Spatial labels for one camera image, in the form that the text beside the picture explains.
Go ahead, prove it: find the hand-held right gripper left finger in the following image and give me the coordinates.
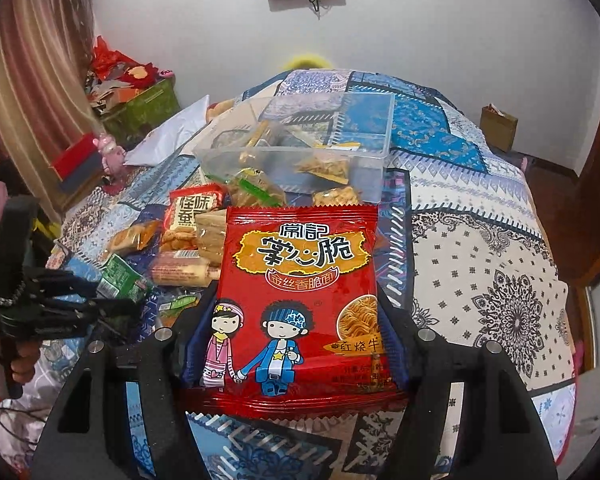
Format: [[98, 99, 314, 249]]
[[30, 280, 221, 480]]

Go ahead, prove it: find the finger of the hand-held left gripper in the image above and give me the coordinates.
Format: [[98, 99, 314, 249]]
[[27, 266, 103, 297], [35, 296, 148, 338]]

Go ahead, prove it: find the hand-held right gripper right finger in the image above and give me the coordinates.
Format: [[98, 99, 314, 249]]
[[377, 292, 551, 480]]

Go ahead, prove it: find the green snack packet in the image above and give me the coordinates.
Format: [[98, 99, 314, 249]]
[[95, 254, 148, 303]]

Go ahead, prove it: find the small green wrapper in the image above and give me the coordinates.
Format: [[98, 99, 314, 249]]
[[159, 294, 201, 318]]

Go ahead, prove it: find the orange crispy snack packet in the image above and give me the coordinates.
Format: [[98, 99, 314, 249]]
[[102, 220, 161, 261]]

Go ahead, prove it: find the beige sausage snack packet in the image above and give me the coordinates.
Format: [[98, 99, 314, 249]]
[[147, 250, 223, 287]]

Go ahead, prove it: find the red noodle snack packet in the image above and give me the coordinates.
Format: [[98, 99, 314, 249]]
[[177, 204, 411, 418]]

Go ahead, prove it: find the beige tofu stick packet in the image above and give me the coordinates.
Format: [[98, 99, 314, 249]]
[[195, 207, 228, 266]]

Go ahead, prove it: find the red bean snack packet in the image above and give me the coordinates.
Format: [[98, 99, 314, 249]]
[[162, 183, 229, 253]]

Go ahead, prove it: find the clear packet with green band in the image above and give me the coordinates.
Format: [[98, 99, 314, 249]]
[[225, 170, 286, 208]]

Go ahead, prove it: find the yellow crispy snack packet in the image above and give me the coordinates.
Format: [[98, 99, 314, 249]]
[[295, 152, 353, 183], [312, 186, 371, 207]]

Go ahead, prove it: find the clear plastic container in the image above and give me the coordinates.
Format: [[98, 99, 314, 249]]
[[194, 91, 396, 206]]

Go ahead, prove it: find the long stick snack packet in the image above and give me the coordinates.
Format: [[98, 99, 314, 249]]
[[240, 120, 281, 166]]

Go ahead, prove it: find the person's left hand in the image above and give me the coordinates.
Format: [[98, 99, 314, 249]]
[[7, 337, 42, 386]]

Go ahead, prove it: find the red box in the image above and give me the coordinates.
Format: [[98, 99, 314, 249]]
[[50, 132, 106, 196]]

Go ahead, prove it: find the patchwork bed blanket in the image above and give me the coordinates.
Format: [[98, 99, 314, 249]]
[[0, 67, 578, 480]]

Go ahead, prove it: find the pink plush toy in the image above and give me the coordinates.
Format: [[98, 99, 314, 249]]
[[94, 132, 126, 176]]

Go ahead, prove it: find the striped curtain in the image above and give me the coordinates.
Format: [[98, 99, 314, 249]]
[[0, 0, 103, 221]]

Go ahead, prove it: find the white plastic bag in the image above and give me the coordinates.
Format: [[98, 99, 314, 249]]
[[124, 95, 211, 167]]

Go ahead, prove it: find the green storage crate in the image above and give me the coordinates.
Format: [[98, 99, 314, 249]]
[[101, 77, 181, 146]]

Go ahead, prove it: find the red plastic bag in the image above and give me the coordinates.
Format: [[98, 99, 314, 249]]
[[89, 35, 131, 81]]

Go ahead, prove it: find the red yellow plush toy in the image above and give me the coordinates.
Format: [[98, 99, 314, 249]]
[[122, 62, 173, 86]]

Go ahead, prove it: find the yellow white snack packet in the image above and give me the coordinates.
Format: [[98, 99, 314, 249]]
[[206, 99, 236, 122]]

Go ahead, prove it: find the brown paper bag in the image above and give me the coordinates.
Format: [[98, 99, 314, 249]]
[[480, 104, 519, 153]]

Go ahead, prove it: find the yellow ring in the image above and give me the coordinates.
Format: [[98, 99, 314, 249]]
[[282, 52, 333, 68]]

